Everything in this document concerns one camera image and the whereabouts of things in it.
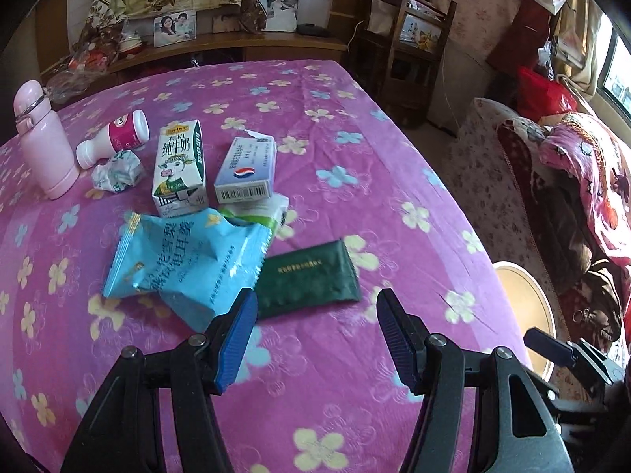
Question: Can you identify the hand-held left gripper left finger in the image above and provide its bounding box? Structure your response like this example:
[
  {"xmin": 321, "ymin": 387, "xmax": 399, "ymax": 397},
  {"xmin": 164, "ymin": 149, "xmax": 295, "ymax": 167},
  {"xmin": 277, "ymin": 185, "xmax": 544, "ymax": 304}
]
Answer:
[{"xmin": 59, "ymin": 288, "xmax": 259, "ymax": 473}]

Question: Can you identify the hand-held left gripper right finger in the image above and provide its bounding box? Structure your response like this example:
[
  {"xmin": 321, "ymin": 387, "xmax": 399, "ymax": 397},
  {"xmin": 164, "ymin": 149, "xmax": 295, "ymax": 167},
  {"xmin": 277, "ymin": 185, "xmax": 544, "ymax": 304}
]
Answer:
[{"xmin": 376, "ymin": 288, "xmax": 575, "ymax": 473}]

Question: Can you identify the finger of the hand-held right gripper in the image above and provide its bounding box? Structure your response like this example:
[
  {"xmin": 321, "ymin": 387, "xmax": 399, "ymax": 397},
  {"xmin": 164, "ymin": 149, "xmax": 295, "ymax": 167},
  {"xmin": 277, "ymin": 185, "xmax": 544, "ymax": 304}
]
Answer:
[
  {"xmin": 545, "ymin": 384, "xmax": 612, "ymax": 425},
  {"xmin": 523, "ymin": 328, "xmax": 624, "ymax": 387}
]

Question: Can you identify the cream round waste bin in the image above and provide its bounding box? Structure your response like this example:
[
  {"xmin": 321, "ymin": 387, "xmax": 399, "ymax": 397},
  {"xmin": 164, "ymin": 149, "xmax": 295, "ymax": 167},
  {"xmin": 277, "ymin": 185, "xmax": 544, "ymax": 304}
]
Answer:
[{"xmin": 493, "ymin": 261, "xmax": 558, "ymax": 380}]

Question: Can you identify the dark green foil packet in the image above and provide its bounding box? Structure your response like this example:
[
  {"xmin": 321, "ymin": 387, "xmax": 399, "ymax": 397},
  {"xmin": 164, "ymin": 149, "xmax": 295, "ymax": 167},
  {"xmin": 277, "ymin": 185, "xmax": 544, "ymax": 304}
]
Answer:
[{"xmin": 256, "ymin": 239, "xmax": 362, "ymax": 321}]

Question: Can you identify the light blue snack packet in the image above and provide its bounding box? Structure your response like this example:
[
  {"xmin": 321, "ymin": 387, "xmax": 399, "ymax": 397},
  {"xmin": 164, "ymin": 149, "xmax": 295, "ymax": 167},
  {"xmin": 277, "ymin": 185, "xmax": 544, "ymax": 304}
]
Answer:
[{"xmin": 102, "ymin": 207, "xmax": 274, "ymax": 334}]

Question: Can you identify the white tissue packet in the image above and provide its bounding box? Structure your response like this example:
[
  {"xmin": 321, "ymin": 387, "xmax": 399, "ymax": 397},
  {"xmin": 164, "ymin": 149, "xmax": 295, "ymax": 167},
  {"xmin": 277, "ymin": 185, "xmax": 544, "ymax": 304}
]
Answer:
[{"xmin": 219, "ymin": 192, "xmax": 291, "ymax": 242}]

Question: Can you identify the white blue medicine box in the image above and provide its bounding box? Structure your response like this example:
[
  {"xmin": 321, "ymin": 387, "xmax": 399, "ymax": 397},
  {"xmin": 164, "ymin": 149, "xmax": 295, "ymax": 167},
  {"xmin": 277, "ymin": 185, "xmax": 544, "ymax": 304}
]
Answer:
[{"xmin": 213, "ymin": 128, "xmax": 278, "ymax": 204}]

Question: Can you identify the white green milk carton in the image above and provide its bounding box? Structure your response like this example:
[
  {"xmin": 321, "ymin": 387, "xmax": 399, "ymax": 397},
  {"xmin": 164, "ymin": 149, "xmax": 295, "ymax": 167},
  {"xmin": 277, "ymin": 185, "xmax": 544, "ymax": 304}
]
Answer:
[{"xmin": 150, "ymin": 119, "xmax": 209, "ymax": 218}]

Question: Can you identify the white paper ball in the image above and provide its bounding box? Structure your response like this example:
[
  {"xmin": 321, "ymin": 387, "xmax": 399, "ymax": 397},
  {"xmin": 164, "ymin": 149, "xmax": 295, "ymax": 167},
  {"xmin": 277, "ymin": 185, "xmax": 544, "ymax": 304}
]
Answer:
[{"xmin": 92, "ymin": 149, "xmax": 146, "ymax": 194}]

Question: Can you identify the white pink yogurt bottle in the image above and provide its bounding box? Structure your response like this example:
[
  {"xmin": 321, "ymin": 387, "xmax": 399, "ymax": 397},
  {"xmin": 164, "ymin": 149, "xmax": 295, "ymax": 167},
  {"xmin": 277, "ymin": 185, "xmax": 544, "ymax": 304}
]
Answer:
[{"xmin": 75, "ymin": 110, "xmax": 150, "ymax": 169}]

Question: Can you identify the dark brown jacket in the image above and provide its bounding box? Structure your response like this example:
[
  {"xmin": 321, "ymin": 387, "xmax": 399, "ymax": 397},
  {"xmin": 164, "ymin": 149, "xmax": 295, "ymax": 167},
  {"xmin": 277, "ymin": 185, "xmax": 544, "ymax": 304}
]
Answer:
[{"xmin": 535, "ymin": 168, "xmax": 624, "ymax": 341}]

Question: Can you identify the floral covered sofa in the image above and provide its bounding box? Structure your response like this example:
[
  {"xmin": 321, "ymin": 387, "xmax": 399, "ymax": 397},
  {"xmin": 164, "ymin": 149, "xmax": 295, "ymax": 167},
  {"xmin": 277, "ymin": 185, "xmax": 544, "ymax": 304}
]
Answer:
[{"xmin": 446, "ymin": 97, "xmax": 631, "ymax": 405}]

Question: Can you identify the pink printed blanket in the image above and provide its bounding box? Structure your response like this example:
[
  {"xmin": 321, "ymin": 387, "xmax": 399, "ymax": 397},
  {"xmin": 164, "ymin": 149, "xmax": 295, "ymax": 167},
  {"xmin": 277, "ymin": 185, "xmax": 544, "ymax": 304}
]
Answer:
[{"xmin": 537, "ymin": 111, "xmax": 631, "ymax": 287}]

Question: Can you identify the red patterned sofa throw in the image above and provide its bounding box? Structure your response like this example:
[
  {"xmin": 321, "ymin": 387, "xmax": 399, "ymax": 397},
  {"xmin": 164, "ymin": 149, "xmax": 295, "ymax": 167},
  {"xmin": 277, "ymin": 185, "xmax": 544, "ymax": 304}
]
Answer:
[{"xmin": 497, "ymin": 117, "xmax": 631, "ymax": 356}]

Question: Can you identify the purple floral bedsheet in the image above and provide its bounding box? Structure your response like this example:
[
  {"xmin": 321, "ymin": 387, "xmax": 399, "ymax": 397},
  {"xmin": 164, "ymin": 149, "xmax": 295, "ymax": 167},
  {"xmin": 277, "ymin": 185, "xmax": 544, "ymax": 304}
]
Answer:
[{"xmin": 0, "ymin": 59, "xmax": 563, "ymax": 473}]

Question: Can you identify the red plastic bag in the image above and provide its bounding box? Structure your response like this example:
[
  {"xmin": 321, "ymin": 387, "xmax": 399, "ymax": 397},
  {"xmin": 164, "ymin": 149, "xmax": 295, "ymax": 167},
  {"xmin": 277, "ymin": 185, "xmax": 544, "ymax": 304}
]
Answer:
[{"xmin": 515, "ymin": 66, "xmax": 577, "ymax": 121}]

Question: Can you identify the dark wooden chair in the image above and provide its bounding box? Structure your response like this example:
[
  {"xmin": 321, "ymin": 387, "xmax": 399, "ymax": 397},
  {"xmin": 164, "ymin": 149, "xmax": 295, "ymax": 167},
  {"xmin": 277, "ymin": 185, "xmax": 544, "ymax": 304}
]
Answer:
[{"xmin": 352, "ymin": 0, "xmax": 457, "ymax": 129}]

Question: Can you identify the pink thermos bottle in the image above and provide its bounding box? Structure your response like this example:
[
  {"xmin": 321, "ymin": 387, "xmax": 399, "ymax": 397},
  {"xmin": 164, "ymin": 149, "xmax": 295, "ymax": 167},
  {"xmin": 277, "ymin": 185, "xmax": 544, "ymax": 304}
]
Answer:
[{"xmin": 12, "ymin": 80, "xmax": 80, "ymax": 201}]

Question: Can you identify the window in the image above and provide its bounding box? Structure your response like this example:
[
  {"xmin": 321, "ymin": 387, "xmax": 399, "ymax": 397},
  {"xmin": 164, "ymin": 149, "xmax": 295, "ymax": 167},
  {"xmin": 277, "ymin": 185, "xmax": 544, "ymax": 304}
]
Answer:
[{"xmin": 596, "ymin": 24, "xmax": 631, "ymax": 119}]

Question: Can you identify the cream curtain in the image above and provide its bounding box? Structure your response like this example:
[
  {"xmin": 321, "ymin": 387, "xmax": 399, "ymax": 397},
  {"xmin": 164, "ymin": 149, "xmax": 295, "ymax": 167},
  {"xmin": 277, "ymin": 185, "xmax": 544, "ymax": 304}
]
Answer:
[{"xmin": 552, "ymin": 0, "xmax": 617, "ymax": 97}]

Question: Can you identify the wooden low cabinet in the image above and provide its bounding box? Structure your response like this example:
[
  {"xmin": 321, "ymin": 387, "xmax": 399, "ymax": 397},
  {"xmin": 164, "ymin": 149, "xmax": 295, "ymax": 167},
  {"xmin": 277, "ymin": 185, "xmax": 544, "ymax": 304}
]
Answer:
[{"xmin": 39, "ymin": 34, "xmax": 348, "ymax": 104}]

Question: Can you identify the fruit printed box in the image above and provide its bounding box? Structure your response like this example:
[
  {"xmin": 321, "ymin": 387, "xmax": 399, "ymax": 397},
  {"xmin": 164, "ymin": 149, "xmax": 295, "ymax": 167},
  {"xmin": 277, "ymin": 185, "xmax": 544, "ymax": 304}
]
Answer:
[{"xmin": 399, "ymin": 14, "xmax": 443, "ymax": 52}]

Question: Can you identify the clear plastic bag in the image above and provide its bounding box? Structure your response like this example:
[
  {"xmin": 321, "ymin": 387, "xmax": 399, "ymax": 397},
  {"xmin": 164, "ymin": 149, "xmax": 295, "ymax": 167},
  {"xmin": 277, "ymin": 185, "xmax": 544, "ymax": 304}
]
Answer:
[{"xmin": 44, "ymin": 54, "xmax": 119, "ymax": 106}]

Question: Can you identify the dark red gift bag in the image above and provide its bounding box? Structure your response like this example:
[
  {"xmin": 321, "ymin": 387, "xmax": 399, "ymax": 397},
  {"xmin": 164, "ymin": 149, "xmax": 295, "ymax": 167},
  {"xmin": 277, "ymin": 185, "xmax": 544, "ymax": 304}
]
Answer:
[{"xmin": 485, "ymin": 0, "xmax": 553, "ymax": 77}]

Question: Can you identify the framed couple photo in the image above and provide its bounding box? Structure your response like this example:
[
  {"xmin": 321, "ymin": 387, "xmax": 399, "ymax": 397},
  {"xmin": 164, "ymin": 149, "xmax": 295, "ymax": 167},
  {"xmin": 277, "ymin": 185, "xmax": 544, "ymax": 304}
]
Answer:
[{"xmin": 153, "ymin": 10, "xmax": 198, "ymax": 48}]

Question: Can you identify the white plastic bag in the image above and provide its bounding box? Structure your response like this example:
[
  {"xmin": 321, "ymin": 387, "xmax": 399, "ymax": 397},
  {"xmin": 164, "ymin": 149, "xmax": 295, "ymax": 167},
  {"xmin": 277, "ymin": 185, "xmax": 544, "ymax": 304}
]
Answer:
[{"xmin": 369, "ymin": 0, "xmax": 400, "ymax": 35}]

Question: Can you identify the framed wedding photo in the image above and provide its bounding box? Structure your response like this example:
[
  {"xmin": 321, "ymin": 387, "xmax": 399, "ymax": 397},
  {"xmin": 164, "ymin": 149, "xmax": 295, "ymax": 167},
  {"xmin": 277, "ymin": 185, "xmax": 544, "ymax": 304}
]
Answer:
[{"xmin": 266, "ymin": 0, "xmax": 301, "ymax": 33}]

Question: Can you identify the floral covered standing appliance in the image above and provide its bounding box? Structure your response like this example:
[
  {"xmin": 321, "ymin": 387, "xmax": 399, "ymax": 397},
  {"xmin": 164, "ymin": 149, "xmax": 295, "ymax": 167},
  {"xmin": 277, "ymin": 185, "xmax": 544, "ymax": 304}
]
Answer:
[{"xmin": 426, "ymin": 0, "xmax": 523, "ymax": 136}]

